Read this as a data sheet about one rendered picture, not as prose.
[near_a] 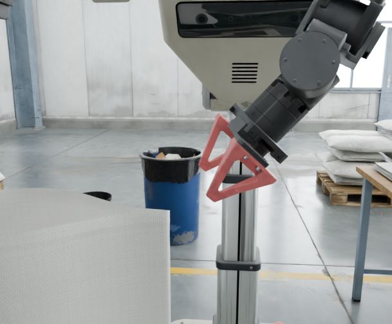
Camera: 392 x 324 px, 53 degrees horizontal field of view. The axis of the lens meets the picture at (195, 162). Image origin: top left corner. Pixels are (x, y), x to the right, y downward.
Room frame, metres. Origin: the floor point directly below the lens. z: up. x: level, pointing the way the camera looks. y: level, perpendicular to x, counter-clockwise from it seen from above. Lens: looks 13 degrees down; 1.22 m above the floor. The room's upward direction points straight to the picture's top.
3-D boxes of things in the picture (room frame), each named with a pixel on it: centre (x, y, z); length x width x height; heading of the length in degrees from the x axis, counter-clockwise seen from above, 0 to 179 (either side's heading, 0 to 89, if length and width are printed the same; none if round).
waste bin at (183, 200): (2.82, 0.17, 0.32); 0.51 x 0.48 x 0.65; 175
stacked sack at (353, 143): (3.67, -1.59, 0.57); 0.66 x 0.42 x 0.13; 78
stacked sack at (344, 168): (3.63, -1.59, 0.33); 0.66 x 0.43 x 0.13; 85
